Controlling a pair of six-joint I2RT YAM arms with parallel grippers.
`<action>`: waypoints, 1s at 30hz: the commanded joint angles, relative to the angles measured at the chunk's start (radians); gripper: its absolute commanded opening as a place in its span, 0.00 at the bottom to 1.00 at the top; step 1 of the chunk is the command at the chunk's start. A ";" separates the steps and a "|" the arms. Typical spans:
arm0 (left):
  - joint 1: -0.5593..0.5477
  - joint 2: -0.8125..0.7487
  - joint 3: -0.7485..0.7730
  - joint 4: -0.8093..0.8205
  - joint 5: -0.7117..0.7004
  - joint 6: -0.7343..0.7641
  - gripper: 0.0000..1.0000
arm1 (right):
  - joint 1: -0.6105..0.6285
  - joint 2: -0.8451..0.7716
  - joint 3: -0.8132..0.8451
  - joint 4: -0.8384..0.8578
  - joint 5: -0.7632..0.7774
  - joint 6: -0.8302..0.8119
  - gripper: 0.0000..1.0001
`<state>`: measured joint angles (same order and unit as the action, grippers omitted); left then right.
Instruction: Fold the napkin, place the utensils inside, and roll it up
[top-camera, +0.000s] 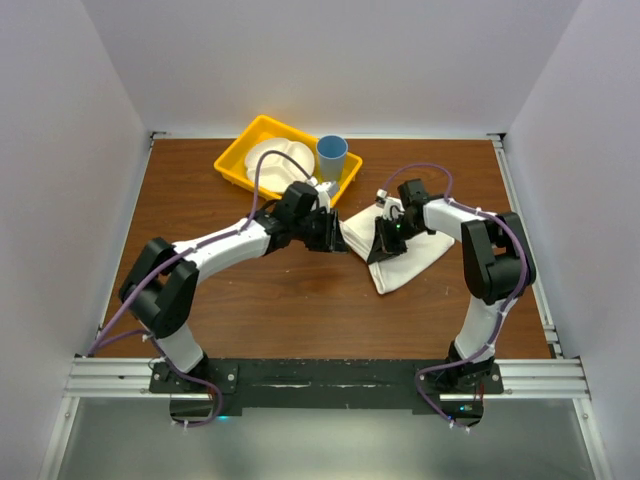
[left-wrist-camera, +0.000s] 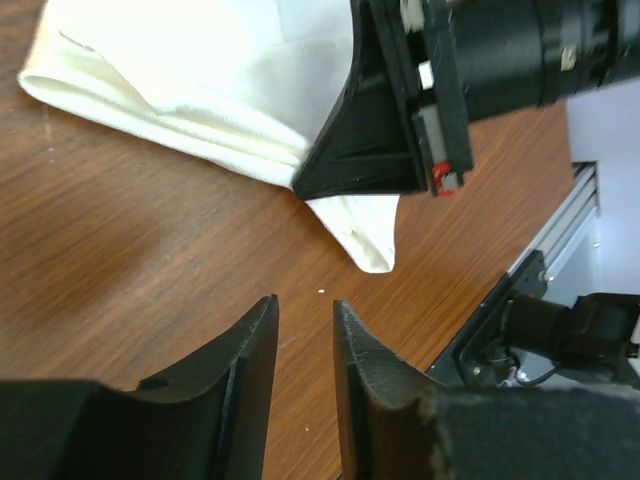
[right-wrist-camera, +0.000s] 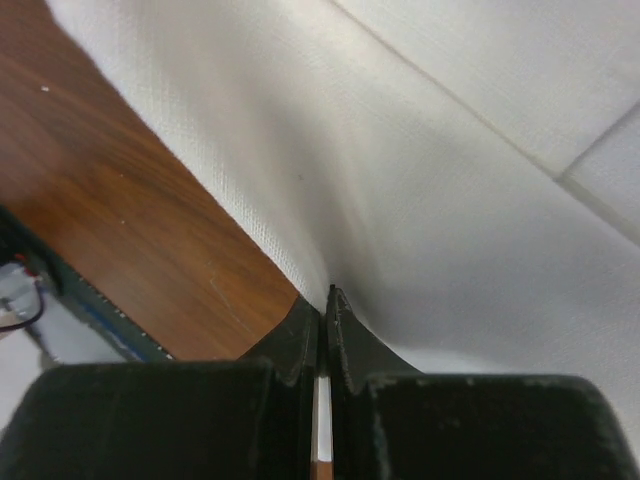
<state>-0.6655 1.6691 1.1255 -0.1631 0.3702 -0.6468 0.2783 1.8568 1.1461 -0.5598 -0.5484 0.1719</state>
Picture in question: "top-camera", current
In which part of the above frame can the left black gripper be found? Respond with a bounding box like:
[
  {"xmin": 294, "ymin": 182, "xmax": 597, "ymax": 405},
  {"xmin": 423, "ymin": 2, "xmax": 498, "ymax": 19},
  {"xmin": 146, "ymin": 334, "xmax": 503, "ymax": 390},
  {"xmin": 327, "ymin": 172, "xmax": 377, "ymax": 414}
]
[{"xmin": 292, "ymin": 207, "xmax": 348, "ymax": 253}]

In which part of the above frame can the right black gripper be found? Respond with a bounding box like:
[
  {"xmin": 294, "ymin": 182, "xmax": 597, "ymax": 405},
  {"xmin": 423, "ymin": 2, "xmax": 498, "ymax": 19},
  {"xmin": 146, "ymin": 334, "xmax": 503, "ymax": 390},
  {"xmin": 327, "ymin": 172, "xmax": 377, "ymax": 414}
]
[{"xmin": 368, "ymin": 215, "xmax": 425, "ymax": 265}]

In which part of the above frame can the white cloth napkin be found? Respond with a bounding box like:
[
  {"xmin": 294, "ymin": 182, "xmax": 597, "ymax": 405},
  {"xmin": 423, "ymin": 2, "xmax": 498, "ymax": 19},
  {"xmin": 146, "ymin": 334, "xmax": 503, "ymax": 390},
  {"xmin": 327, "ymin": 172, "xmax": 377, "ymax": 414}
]
[{"xmin": 341, "ymin": 197, "xmax": 455, "ymax": 295}]

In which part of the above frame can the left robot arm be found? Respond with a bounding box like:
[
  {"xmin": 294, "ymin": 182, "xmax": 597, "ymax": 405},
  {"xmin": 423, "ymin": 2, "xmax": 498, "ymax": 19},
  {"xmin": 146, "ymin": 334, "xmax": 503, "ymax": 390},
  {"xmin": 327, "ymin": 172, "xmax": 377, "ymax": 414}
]
[{"xmin": 119, "ymin": 180, "xmax": 348, "ymax": 392}]

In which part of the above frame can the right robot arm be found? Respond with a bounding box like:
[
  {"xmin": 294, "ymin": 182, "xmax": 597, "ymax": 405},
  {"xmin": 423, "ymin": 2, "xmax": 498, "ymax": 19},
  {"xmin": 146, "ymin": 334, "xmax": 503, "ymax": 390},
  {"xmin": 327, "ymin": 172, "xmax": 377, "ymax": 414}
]
[{"xmin": 367, "ymin": 179, "xmax": 536, "ymax": 393}]

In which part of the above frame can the white divided plate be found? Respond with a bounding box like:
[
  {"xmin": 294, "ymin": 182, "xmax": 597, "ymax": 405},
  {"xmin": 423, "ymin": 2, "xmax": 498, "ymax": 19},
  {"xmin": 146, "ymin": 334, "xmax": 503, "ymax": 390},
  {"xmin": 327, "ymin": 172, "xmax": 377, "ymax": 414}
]
[{"xmin": 244, "ymin": 137, "xmax": 315, "ymax": 194}]

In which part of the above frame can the blue plastic cup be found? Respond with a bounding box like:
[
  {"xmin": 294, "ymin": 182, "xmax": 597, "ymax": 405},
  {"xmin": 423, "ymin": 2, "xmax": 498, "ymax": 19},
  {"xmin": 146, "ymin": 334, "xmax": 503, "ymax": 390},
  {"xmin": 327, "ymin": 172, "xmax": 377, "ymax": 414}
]
[{"xmin": 316, "ymin": 135, "xmax": 348, "ymax": 181}]

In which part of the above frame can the yellow plastic tray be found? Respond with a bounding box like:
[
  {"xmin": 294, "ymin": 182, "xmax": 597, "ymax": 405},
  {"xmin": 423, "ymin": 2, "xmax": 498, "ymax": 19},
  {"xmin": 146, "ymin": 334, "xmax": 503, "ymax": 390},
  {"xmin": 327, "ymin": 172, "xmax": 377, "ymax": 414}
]
[{"xmin": 213, "ymin": 114, "xmax": 364, "ymax": 209}]

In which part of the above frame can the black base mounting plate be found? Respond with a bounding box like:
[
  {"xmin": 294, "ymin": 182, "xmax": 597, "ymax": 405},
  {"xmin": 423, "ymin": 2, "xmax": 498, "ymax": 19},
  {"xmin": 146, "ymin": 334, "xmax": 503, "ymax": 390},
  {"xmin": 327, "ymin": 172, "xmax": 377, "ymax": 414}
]
[{"xmin": 149, "ymin": 357, "xmax": 504, "ymax": 426}]

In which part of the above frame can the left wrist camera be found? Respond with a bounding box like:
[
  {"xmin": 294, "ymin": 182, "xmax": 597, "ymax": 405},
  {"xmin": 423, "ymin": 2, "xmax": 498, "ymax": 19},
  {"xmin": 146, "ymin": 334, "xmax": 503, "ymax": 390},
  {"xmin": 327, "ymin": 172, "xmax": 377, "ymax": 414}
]
[{"xmin": 305, "ymin": 176, "xmax": 340, "ymax": 210}]

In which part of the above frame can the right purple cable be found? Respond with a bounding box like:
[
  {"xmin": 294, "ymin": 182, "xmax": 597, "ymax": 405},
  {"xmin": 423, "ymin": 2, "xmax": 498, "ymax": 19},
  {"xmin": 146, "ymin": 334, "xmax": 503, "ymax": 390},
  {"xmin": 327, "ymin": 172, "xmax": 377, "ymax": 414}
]
[{"xmin": 374, "ymin": 163, "xmax": 531, "ymax": 431}]

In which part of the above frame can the purple cable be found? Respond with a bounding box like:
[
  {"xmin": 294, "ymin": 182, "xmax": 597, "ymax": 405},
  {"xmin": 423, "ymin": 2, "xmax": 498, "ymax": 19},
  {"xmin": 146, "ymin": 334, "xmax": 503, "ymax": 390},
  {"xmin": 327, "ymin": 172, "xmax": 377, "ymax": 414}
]
[
  {"xmin": 374, "ymin": 163, "xmax": 531, "ymax": 431},
  {"xmin": 87, "ymin": 150, "xmax": 316, "ymax": 429}
]

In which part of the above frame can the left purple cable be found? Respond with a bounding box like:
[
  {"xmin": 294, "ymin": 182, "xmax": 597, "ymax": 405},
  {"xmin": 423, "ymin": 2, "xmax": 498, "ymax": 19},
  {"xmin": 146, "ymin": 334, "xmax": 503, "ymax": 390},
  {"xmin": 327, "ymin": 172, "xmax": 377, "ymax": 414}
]
[{"xmin": 87, "ymin": 150, "xmax": 316, "ymax": 429}]

